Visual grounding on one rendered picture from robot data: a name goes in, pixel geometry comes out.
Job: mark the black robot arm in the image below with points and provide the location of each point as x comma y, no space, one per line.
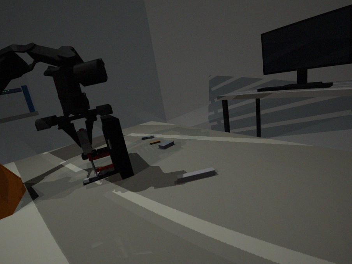
71,70

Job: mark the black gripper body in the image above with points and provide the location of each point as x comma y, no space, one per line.
72,102

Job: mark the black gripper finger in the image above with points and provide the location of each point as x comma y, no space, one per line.
89,126
70,130

